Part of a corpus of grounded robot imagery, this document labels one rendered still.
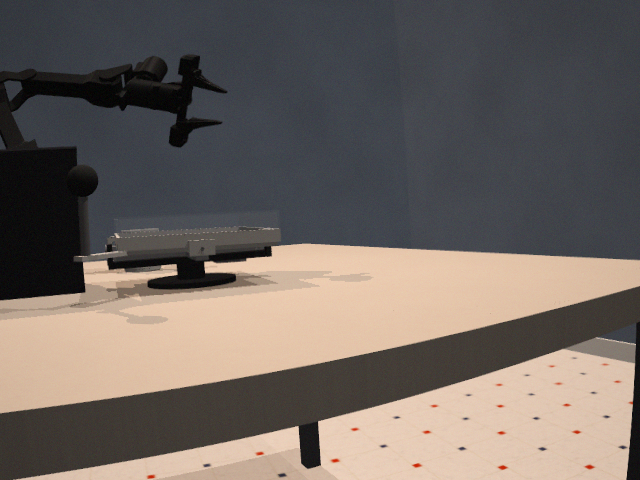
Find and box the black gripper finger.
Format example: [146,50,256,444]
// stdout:
[191,69,227,93]
[184,117,222,136]

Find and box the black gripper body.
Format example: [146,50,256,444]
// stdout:
[147,54,200,148]

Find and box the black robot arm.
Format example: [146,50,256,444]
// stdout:
[0,56,168,149]

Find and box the dark grey mug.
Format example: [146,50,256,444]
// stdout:
[107,237,161,272]

